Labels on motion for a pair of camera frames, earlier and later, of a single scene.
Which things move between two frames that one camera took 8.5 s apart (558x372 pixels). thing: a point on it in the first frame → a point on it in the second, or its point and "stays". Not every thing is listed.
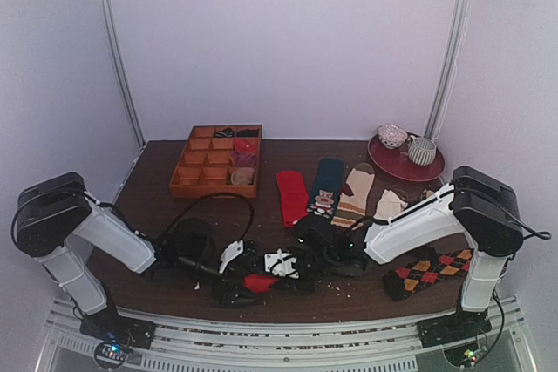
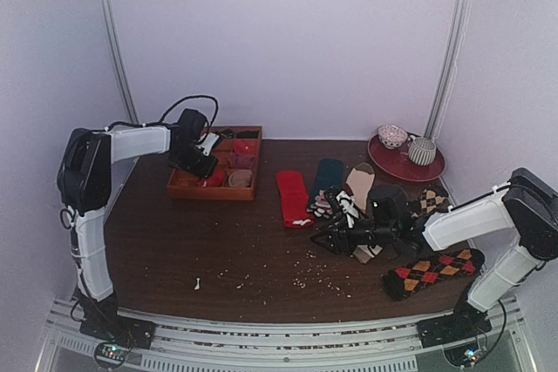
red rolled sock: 247,145 stays
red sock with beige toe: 258,283 → 217,179
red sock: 294,195 stays
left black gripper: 227,296 → 206,172
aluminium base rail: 183,344 stays
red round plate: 396,164 stays
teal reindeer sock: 328,186 stays
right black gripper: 298,279 → 347,237
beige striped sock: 352,207 stays
